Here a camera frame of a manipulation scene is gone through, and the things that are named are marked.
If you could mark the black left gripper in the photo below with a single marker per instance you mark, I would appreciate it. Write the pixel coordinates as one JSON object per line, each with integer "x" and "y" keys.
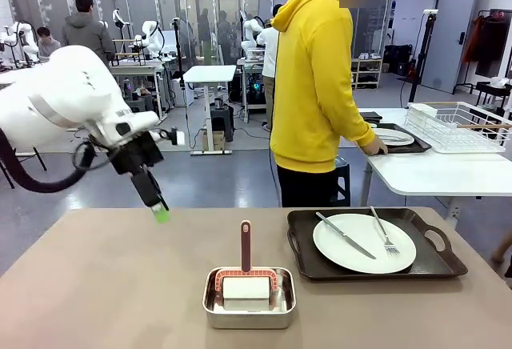
{"x": 136, "y": 155}

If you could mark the red white lint roller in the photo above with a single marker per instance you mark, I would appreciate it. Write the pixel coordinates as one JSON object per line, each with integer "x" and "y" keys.
{"x": 245, "y": 245}

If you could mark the silver table knife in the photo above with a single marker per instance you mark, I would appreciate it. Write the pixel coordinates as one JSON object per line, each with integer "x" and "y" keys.
{"x": 348, "y": 237}

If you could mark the large white plate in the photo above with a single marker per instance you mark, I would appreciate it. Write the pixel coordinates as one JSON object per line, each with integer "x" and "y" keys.
{"x": 348, "y": 257}

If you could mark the silver fork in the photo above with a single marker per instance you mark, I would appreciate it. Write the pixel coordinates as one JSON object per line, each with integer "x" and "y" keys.
{"x": 382, "y": 229}

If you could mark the white dinner plate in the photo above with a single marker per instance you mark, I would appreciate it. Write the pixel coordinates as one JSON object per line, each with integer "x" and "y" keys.
{"x": 400, "y": 133}

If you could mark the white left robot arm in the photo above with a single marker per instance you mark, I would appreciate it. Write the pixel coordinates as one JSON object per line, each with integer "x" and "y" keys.
{"x": 60, "y": 93}

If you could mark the person's right forearm yellow sleeve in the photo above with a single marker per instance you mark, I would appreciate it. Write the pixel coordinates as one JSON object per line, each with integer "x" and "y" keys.
{"x": 356, "y": 125}

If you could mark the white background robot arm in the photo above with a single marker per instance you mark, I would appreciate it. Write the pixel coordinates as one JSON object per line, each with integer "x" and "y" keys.
{"x": 151, "y": 30}
{"x": 252, "y": 26}
{"x": 20, "y": 33}

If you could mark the person's right hand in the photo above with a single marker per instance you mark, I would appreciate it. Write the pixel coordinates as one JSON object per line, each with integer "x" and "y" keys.
{"x": 376, "y": 147}

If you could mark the grey plastic stool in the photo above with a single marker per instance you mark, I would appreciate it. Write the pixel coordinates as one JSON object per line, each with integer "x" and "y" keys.
{"x": 222, "y": 119}

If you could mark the black folding chair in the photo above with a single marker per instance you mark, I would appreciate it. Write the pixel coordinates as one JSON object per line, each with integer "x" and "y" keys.
{"x": 40, "y": 159}

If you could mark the white lab bench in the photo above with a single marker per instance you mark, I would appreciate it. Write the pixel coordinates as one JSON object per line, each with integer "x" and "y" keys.
{"x": 136, "y": 69}

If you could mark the white standing desk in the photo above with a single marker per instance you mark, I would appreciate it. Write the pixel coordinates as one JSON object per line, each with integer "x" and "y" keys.
{"x": 210, "y": 73}

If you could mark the rectangular metal tray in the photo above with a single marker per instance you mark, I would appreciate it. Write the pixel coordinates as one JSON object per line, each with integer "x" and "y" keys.
{"x": 248, "y": 319}

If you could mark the man in grey hoodie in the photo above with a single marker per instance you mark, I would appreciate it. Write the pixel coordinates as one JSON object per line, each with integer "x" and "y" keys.
{"x": 86, "y": 33}

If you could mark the seated person dark hair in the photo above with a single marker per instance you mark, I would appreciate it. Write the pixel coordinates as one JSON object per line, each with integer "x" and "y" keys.
{"x": 48, "y": 42}

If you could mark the person in white shirt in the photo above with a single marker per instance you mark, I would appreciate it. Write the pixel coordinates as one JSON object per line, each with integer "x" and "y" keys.
{"x": 270, "y": 45}

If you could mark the dark plastic stool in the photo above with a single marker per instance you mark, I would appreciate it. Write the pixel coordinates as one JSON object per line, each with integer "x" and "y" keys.
{"x": 343, "y": 181}

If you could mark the person in yellow hoodie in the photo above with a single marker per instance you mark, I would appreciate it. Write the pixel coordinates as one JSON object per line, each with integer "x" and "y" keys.
{"x": 312, "y": 85}

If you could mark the folded black cloth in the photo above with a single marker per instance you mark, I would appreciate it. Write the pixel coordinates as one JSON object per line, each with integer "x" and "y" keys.
{"x": 372, "y": 117}

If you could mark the silver cutlery piece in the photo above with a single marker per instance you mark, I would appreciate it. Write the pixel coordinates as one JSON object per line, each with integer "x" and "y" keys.
{"x": 394, "y": 138}

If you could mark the shoe rack with shoes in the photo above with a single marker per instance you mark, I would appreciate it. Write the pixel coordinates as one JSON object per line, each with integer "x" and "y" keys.
{"x": 368, "y": 65}

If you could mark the black bags pile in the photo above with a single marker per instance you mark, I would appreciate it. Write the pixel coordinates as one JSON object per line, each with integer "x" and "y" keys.
{"x": 398, "y": 58}

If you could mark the white cutlery holder box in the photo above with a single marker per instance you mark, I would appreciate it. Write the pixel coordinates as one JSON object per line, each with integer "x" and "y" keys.
{"x": 420, "y": 111}

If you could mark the white side table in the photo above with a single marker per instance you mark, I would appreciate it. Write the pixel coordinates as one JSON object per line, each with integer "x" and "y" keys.
{"x": 440, "y": 173}

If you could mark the black tripod with light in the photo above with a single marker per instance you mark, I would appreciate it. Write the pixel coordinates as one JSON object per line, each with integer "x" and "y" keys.
{"x": 430, "y": 25}

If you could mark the grey door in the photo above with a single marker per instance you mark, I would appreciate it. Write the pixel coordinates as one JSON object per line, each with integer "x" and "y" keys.
{"x": 452, "y": 45}

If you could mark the bare lower leg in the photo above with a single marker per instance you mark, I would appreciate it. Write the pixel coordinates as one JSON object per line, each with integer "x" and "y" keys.
{"x": 502, "y": 249}

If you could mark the black cart with tissue box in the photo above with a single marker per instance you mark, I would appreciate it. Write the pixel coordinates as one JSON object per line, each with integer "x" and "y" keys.
{"x": 494, "y": 91}

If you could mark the coat rack with clothes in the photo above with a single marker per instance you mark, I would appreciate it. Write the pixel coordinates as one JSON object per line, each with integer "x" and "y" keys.
{"x": 488, "y": 45}

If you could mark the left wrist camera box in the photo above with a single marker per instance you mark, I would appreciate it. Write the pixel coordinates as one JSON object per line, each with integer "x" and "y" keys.
{"x": 178, "y": 137}

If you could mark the black frame wooden rack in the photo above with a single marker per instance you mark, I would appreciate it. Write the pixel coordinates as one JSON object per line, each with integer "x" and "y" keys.
{"x": 132, "y": 50}

